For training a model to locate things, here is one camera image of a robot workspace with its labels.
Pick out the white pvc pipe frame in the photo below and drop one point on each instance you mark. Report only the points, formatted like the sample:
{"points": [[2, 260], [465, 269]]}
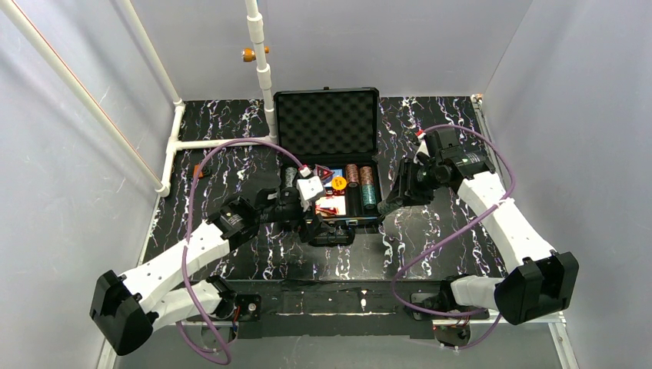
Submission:
{"points": [[120, 58]]}

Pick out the orange knob on pipe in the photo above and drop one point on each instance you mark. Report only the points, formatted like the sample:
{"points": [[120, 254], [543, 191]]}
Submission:
{"points": [[248, 55]]}

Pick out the red dice row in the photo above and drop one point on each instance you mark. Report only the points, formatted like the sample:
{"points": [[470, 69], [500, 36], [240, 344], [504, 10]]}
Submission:
{"points": [[333, 192]]}

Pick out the blue playing card deck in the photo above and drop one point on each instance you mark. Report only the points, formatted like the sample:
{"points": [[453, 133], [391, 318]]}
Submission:
{"points": [[336, 172]]}

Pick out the orange black small clip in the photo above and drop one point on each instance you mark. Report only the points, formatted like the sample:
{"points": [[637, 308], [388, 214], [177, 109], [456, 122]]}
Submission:
{"points": [[198, 172]]}

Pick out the blue green yellow chip stack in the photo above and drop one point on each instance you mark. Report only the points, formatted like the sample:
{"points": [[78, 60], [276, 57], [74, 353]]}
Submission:
{"points": [[290, 175]]}

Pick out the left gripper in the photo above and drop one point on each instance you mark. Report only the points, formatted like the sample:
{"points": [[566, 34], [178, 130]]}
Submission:
{"points": [[316, 224]]}

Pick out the orange black chip stack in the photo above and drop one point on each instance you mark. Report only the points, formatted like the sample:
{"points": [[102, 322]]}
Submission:
{"points": [[352, 175]]}

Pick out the yellow big blind button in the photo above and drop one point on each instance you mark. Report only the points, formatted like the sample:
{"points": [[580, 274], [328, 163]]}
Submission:
{"points": [[339, 183]]}

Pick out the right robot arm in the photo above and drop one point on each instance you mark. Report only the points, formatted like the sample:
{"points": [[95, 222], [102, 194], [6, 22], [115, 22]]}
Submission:
{"points": [[540, 280]]}

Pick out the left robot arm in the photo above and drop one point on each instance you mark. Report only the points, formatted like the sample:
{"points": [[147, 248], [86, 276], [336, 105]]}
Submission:
{"points": [[129, 307]]}

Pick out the black poker set case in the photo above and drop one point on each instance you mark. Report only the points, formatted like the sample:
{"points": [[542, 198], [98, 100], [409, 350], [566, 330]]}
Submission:
{"points": [[334, 128]]}

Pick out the black red all-in triangle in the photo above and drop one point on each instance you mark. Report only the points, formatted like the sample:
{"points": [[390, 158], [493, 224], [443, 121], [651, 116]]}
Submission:
{"points": [[325, 174]]}

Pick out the red playing card deck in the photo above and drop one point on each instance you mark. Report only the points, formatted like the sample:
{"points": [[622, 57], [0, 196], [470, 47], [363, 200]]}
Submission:
{"points": [[333, 201]]}

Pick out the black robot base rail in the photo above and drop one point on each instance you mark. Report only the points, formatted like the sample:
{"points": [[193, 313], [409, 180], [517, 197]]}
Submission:
{"points": [[292, 308]]}

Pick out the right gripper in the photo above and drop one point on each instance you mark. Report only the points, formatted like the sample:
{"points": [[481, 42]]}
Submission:
{"points": [[405, 184]]}

